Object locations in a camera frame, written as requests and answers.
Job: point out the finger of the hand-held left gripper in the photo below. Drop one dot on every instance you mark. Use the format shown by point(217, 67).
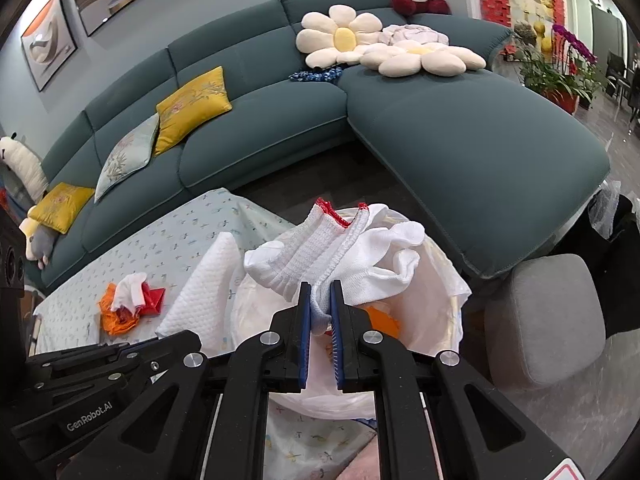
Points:
point(75, 360)
point(90, 417)

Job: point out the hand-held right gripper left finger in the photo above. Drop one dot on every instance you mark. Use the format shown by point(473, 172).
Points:
point(302, 335)

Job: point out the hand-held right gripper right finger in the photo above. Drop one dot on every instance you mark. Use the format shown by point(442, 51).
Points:
point(337, 335)

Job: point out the white red-trimmed sock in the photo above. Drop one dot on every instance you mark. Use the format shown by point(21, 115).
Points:
point(300, 255)

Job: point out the white knit glove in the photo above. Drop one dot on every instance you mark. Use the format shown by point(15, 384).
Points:
point(390, 255)

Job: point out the white embossed paper towel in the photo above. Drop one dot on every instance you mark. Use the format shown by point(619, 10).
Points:
point(200, 285)

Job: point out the trash bin with white liner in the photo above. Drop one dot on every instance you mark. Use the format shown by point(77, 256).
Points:
point(440, 280)

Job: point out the grey plush toy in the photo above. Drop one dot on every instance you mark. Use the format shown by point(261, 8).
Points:
point(39, 247)

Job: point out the orange printed cloth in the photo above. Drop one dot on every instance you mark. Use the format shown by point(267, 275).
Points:
point(115, 320)

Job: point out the yellow embroidered cushion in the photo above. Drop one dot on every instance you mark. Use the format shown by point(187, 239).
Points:
point(192, 107)
point(60, 207)

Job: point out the small white cloth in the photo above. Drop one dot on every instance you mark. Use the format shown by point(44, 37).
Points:
point(127, 290)

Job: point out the long white plush toy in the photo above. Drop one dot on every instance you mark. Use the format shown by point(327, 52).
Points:
point(22, 165)

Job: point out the red crumpled paper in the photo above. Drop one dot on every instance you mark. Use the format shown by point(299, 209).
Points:
point(152, 300)

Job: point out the pink fluffy blanket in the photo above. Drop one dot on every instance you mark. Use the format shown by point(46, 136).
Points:
point(355, 467)

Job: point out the light blue embroidered cushion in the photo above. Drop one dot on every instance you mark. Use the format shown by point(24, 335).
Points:
point(125, 160)

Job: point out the floral light blue tablecloth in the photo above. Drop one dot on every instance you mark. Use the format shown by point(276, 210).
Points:
point(175, 240)

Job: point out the grey ottoman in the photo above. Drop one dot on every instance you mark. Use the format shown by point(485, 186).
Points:
point(545, 320)

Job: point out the small framed abstract painting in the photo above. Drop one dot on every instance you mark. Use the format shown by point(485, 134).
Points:
point(47, 40)

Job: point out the teal sectional sofa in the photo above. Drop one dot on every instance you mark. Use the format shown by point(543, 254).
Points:
point(425, 125)

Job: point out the blue patterned cloth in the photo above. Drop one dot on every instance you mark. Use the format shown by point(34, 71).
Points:
point(315, 75)

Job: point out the black bag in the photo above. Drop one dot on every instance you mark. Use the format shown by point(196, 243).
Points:
point(610, 270)

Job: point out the white flower cushion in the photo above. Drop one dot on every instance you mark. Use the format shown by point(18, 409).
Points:
point(340, 35)
point(425, 60)

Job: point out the clear plastic bag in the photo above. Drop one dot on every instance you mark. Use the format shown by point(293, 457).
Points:
point(602, 210)

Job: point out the white and pink cloth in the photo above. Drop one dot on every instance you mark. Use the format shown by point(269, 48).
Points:
point(415, 35)

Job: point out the green potted plant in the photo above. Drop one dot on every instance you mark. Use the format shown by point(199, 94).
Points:
point(555, 80)

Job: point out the yellow gourd ornament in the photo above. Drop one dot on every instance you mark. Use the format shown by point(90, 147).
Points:
point(542, 35)

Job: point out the purple orchid plant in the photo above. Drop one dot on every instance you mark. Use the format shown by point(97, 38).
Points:
point(575, 42)

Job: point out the dark dining chair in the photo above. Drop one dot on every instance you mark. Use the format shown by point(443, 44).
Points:
point(622, 80)

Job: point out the dark standing panel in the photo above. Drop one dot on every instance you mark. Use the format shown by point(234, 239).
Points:
point(607, 30)

